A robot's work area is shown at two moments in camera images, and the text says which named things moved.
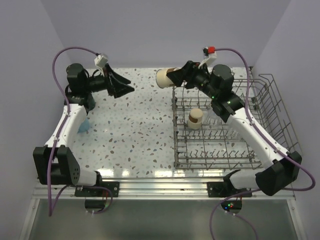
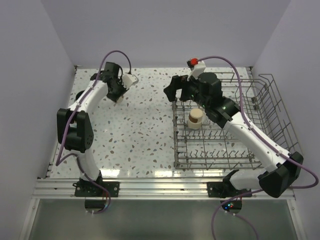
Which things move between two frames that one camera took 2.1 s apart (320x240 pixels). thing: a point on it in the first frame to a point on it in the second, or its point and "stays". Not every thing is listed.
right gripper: [190, 68] to [179, 82]
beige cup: [162, 80] to [120, 100]
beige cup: [195, 118] stays
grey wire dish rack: [202, 142] stays
